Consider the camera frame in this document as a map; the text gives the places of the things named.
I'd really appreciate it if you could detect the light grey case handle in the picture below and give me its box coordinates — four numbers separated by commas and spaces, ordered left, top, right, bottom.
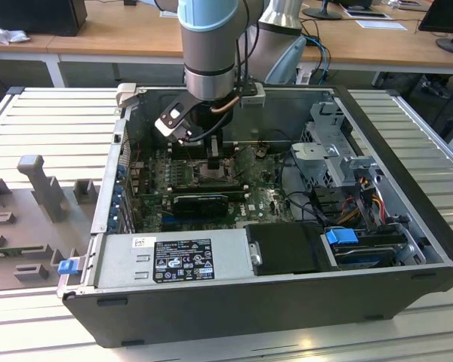
116, 83, 138, 111

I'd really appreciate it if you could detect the blue cable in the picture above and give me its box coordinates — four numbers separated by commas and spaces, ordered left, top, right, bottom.
305, 35, 331, 82

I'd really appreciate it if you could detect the black flat tablet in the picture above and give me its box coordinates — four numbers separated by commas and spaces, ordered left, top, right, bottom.
343, 9, 394, 21

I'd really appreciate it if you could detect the blue card retainer strip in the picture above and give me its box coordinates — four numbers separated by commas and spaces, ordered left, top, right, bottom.
111, 161, 127, 232

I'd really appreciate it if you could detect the grey parts rack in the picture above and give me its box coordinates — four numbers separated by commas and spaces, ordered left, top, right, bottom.
0, 154, 103, 293

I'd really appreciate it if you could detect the metal socket cover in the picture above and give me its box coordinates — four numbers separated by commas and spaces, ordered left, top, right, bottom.
228, 145, 257, 179

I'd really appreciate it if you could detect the black monitor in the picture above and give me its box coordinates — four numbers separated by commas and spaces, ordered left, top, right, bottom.
418, 0, 453, 56

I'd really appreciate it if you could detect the crumpled white paper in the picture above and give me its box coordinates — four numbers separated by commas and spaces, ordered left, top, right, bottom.
0, 20, 32, 46

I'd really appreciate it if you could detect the black round monitor stand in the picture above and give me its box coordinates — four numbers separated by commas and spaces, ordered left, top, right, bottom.
303, 0, 344, 21

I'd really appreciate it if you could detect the black computer box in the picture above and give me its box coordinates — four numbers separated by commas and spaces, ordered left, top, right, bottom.
0, 0, 88, 38

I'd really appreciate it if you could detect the blue case latch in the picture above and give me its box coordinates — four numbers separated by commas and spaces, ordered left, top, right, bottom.
58, 259, 79, 276

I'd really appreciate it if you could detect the black graphics card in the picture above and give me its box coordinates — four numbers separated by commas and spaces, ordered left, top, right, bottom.
172, 194, 230, 218

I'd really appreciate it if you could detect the green motherboard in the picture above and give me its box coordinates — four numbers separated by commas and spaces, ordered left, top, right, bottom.
130, 145, 299, 233

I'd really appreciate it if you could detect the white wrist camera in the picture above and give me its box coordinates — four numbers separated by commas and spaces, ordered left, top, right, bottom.
154, 100, 194, 145

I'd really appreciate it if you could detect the CPU socket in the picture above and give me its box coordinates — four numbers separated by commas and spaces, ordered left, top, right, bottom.
190, 158, 237, 186

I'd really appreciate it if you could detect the hard disk in blue carrier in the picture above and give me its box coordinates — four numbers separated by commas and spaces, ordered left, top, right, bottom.
324, 227, 407, 270

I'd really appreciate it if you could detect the metal drive cage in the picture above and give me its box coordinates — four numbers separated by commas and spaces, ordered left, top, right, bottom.
290, 101, 386, 189

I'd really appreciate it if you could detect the black open PC case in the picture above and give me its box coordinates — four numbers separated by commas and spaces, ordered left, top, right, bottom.
56, 83, 453, 350

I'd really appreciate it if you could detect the grey power supply unit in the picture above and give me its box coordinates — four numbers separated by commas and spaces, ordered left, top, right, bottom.
96, 228, 256, 290

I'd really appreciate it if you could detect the black plastic shroud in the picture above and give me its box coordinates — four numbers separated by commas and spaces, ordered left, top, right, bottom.
245, 222, 341, 277

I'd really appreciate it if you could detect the black RAM slot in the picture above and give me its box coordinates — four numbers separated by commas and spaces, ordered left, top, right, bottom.
172, 181, 241, 191
172, 150, 237, 160

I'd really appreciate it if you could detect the black chair base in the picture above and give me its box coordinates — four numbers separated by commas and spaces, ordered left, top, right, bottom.
418, 73, 452, 100

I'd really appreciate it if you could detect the coloured wire bundle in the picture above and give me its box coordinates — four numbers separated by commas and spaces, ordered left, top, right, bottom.
339, 188, 387, 227

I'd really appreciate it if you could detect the black camera cable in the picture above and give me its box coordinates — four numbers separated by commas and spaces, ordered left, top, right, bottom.
183, 107, 233, 146

